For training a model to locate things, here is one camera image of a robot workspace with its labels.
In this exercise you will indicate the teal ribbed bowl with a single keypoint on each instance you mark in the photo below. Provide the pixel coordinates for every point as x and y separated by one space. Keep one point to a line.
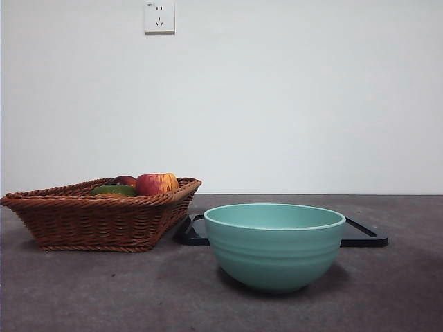
277 256

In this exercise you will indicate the red yellow apple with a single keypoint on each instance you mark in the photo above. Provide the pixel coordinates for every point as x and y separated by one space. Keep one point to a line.
155 183

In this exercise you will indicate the dark red plum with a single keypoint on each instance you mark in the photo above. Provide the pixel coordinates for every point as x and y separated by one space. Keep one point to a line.
124 180

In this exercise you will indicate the green avocado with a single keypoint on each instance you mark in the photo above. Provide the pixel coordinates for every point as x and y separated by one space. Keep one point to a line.
110 189

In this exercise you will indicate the brown wicker basket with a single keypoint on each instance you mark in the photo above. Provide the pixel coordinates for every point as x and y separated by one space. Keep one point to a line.
90 221

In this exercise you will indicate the dark rectangular tray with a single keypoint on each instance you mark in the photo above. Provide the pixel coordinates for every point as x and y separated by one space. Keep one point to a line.
363 237

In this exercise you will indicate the white wall socket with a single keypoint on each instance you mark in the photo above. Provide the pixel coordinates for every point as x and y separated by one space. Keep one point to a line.
160 17

